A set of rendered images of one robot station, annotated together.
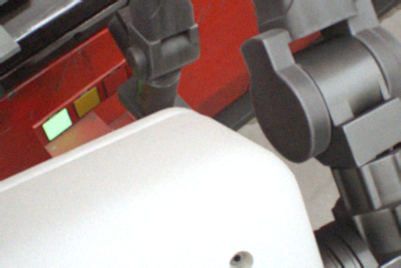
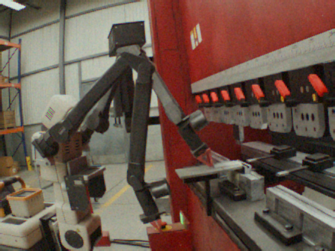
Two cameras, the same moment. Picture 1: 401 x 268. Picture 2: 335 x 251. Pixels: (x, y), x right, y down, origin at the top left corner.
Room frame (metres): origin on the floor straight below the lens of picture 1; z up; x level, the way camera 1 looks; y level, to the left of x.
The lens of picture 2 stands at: (1.25, -0.95, 1.28)
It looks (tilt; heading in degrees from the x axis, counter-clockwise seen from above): 3 degrees down; 122
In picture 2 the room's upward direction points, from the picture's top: 6 degrees counter-clockwise
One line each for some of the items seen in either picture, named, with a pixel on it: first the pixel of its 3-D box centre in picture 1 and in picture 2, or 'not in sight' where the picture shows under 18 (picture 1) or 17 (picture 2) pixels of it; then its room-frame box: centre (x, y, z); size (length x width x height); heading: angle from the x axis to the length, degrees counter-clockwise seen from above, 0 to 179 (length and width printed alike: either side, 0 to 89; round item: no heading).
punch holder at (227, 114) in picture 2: not in sight; (232, 104); (0.68, 0.50, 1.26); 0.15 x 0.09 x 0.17; 127
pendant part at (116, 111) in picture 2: not in sight; (118, 92); (-0.44, 1.11, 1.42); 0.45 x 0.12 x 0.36; 136
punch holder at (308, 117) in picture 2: not in sight; (315, 101); (1.17, -0.14, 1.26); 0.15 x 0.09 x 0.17; 127
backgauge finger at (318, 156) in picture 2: not in sight; (303, 165); (1.07, 0.27, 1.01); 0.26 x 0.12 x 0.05; 37
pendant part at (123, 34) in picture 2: not in sight; (127, 78); (-0.42, 1.20, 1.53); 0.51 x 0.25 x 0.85; 136
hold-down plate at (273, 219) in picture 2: not in sight; (276, 224); (1.02, -0.03, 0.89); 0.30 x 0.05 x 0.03; 127
